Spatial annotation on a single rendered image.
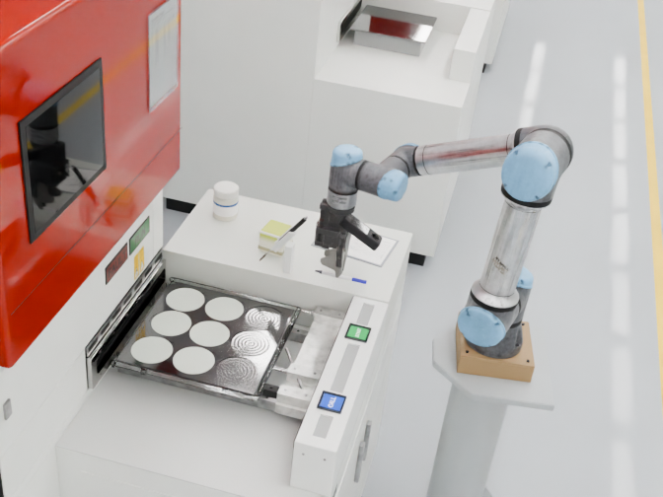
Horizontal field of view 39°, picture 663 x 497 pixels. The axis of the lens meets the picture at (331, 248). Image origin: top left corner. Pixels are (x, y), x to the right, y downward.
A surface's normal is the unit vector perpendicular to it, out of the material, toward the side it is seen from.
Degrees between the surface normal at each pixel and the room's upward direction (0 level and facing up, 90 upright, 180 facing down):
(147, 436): 0
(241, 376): 0
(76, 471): 90
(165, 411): 0
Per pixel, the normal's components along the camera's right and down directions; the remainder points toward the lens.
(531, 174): -0.45, 0.32
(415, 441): 0.10, -0.83
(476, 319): -0.50, 0.53
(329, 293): -0.25, 0.52
